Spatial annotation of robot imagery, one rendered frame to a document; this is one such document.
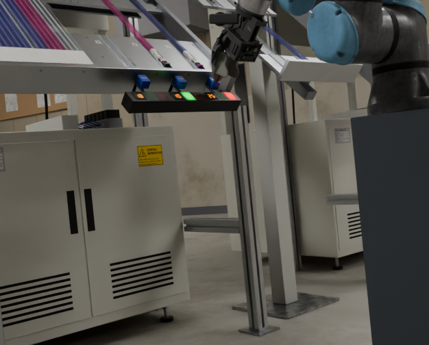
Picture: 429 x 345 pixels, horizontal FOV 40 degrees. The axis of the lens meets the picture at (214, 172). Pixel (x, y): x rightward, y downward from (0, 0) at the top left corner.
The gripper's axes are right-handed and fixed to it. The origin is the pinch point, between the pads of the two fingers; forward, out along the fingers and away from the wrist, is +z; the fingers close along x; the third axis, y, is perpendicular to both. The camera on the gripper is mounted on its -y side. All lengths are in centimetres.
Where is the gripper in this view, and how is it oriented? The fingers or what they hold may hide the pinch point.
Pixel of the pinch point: (216, 75)
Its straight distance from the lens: 155.8
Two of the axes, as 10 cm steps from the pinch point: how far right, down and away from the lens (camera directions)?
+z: -3.6, 7.7, 5.3
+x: 7.6, -0.8, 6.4
